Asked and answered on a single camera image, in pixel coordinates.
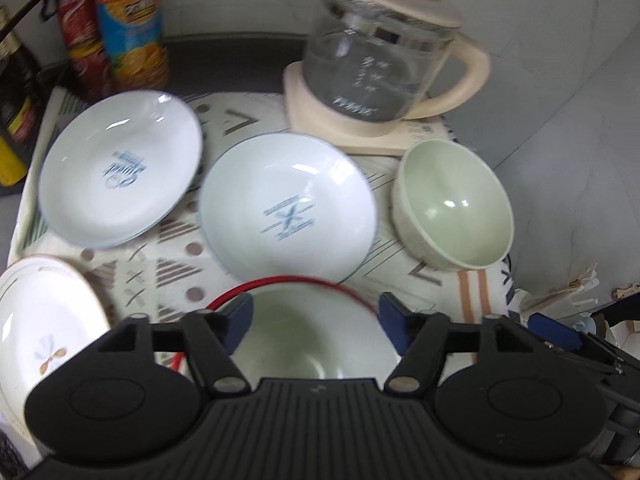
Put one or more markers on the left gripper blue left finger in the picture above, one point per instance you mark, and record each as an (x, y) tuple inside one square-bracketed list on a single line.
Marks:
[(211, 338)]

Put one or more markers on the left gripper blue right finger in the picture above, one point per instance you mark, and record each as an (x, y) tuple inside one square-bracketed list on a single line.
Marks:
[(420, 341)]

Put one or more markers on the green bowl front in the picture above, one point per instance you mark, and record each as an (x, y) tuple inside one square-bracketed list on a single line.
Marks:
[(315, 329)]

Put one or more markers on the green bowl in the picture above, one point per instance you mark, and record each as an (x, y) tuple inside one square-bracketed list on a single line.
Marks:
[(449, 209), (315, 329)]

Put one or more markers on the red and black bowl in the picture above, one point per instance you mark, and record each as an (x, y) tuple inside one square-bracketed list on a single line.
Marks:
[(280, 284)]

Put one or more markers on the green bowl back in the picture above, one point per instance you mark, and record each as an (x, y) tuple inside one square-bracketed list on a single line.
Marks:
[(449, 209)]

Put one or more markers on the small white bakery bowl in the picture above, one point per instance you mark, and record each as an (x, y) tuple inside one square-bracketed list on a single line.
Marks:
[(285, 203)]

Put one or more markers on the white plate flower pattern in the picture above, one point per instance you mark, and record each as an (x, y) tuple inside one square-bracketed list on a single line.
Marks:
[(49, 313)]

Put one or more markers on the white plate blue script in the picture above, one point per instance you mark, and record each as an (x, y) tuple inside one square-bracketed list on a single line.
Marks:
[(119, 167)]

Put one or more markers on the patterned fringed table cloth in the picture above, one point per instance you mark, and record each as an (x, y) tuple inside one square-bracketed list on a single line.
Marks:
[(299, 330)]

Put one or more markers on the cream kettle base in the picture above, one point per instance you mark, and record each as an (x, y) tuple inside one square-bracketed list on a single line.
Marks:
[(308, 115)]

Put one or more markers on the red soda can lower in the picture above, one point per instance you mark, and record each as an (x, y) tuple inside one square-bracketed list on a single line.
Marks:
[(93, 70)]

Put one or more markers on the red soda can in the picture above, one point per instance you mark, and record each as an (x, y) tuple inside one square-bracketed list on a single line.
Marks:
[(78, 22), (93, 70)]

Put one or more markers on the dark soy sauce jug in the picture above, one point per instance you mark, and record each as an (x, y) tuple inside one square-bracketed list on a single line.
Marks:
[(21, 108)]

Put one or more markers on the orange juice bottle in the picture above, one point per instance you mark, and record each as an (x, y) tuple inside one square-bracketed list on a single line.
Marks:
[(132, 34)]

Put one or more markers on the red soda can upper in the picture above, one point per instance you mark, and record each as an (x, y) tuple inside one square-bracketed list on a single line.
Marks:
[(78, 22)]

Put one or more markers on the black metal spice rack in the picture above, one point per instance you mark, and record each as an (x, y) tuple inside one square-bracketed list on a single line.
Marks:
[(24, 17)]

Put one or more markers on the glass kettle cream handle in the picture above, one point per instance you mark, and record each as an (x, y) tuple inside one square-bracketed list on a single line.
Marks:
[(387, 60)]

